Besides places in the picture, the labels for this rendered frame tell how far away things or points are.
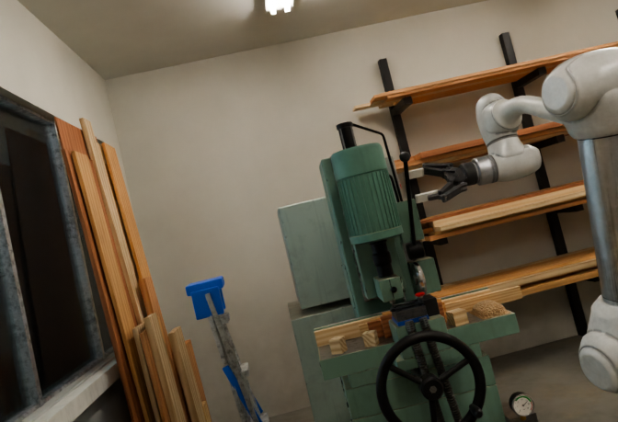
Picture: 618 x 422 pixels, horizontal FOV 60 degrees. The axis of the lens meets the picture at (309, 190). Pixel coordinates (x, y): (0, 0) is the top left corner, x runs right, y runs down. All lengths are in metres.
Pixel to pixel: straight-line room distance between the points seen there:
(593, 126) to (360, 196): 0.75
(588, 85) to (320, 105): 3.10
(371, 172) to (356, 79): 2.58
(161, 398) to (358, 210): 1.49
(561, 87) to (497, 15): 3.52
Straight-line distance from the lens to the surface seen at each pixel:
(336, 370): 1.67
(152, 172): 4.15
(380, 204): 1.71
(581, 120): 1.26
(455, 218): 3.77
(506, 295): 1.90
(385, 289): 1.76
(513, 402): 1.73
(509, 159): 1.78
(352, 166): 1.71
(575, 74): 1.23
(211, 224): 4.06
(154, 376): 2.76
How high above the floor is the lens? 1.30
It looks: 4 degrees up
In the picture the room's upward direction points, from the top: 13 degrees counter-clockwise
